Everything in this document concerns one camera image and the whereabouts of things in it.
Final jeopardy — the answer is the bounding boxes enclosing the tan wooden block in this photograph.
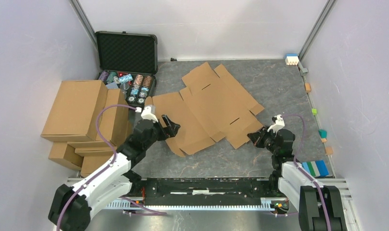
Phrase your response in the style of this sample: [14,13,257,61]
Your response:
[325,146,334,155]

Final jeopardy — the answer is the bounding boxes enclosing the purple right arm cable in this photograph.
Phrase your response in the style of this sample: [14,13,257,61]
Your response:
[282,115,332,231]

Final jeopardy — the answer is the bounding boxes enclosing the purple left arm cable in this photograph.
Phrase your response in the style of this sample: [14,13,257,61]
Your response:
[55,104,168,231]

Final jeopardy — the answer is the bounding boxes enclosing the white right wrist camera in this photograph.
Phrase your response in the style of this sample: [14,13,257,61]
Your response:
[267,114,285,133]

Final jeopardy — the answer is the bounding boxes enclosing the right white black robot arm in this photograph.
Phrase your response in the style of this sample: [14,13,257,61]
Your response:
[247,126,348,231]

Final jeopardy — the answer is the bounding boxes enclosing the lower stacked cardboard boxes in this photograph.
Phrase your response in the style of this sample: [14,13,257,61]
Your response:
[48,121,133,178]

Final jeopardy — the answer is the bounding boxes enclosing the aluminium frame rail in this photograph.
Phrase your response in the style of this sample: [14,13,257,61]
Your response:
[62,180,353,211]

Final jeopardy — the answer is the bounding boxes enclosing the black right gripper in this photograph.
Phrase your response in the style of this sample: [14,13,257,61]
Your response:
[246,125,279,154]

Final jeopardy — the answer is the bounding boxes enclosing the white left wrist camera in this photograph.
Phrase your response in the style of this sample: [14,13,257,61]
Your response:
[135,104,158,123]

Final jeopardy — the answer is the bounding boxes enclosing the large folded cardboard box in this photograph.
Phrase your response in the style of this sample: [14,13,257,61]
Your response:
[40,80,108,142]

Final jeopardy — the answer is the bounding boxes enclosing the blue white toy block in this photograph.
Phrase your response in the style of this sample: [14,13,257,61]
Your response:
[285,53,299,65]

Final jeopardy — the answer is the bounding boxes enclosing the grey wall bracket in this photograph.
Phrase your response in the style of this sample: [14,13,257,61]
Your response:
[297,62,309,77]

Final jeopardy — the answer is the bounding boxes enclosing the teal small block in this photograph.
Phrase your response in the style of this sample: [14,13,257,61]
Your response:
[318,129,327,139]

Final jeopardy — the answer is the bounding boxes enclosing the leaning folded cardboard box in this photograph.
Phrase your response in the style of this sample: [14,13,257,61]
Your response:
[98,89,129,146]

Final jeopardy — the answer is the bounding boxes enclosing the black poker chip case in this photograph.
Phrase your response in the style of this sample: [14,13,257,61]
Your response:
[95,31,158,107]

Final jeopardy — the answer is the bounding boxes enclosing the brown cardboard box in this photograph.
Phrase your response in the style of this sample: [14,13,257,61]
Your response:
[145,62,264,157]

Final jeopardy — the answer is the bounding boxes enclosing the blue green striped block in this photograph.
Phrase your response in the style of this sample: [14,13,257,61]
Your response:
[302,160,329,178]

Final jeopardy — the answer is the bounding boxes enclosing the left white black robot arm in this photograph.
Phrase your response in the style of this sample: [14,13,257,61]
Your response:
[48,115,181,231]

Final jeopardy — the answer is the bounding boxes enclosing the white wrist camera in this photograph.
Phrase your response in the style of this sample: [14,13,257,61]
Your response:
[135,104,158,123]
[267,114,285,133]

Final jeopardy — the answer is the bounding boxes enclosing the orange wooden block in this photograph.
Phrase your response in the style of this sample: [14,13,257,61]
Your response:
[304,83,311,93]

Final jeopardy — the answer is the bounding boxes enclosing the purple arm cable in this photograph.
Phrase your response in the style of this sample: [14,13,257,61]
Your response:
[55,104,168,231]
[282,115,332,231]

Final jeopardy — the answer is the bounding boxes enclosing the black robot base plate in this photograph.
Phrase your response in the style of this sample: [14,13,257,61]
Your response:
[125,177,286,206]

